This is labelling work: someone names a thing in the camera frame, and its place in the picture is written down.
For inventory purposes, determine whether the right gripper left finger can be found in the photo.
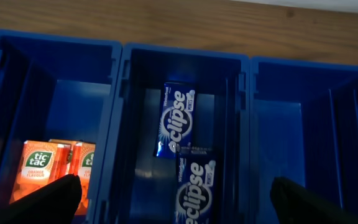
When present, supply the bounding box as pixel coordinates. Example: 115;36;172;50
0;174;83;224

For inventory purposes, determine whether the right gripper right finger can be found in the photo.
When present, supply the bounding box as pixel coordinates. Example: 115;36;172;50
269;176;358;224

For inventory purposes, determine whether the orange candy box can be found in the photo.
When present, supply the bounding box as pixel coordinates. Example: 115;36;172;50
48;138;83;147
9;139;73;206
70;141;96;216

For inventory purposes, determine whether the blue candy pack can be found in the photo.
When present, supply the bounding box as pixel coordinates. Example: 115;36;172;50
173;149;217;224
153;81;197;159

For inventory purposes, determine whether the blue tray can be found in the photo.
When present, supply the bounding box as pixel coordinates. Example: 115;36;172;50
0;29;358;224

